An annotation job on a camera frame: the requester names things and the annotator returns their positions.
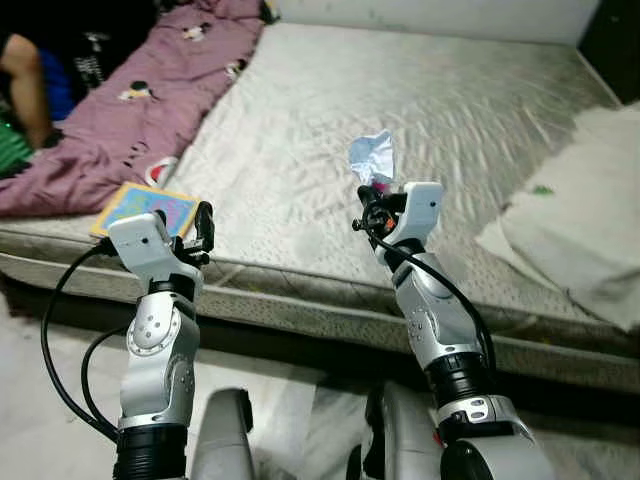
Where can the colourful children's book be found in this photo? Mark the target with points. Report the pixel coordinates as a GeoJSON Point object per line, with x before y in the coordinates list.
{"type": "Point", "coordinates": [150, 208]}

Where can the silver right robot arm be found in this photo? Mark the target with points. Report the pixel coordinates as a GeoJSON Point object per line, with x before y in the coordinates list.
{"type": "Point", "coordinates": [440, 330]}

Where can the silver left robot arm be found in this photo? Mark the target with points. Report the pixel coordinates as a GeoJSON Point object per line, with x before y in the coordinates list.
{"type": "Point", "coordinates": [155, 350]}

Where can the white quilted mattress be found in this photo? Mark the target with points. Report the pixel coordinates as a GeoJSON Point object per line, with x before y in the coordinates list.
{"type": "Point", "coordinates": [400, 110]}

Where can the pink cartoon print blanket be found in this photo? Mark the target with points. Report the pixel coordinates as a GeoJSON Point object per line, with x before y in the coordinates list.
{"type": "Point", "coordinates": [150, 110]}

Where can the silver left robot leg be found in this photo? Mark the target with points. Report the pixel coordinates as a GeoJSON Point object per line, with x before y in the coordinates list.
{"type": "Point", "coordinates": [222, 440]}

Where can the silver robot leg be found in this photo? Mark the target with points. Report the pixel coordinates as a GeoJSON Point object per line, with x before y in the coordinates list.
{"type": "Point", "coordinates": [400, 440]}
{"type": "Point", "coordinates": [222, 440]}

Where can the white pillow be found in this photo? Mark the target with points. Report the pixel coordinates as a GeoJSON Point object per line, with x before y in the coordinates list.
{"type": "Point", "coordinates": [580, 220]}

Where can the black printed bag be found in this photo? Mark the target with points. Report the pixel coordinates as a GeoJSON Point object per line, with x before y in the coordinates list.
{"type": "Point", "coordinates": [92, 60]}

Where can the seated person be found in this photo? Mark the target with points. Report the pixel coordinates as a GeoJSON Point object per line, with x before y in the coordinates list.
{"type": "Point", "coordinates": [25, 90]}

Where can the silver right robot leg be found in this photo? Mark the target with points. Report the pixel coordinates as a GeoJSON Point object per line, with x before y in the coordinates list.
{"type": "Point", "coordinates": [400, 440]}

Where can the black tufted headboard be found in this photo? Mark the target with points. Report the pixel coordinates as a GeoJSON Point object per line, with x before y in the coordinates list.
{"type": "Point", "coordinates": [615, 40]}

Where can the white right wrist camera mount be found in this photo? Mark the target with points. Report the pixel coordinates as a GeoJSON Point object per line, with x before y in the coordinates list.
{"type": "Point", "coordinates": [420, 210]}

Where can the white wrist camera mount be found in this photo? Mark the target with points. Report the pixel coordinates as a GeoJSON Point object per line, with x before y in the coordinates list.
{"type": "Point", "coordinates": [420, 210]}
{"type": "Point", "coordinates": [145, 245]}

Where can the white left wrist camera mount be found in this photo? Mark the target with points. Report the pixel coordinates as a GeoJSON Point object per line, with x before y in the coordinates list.
{"type": "Point", "coordinates": [145, 245]}

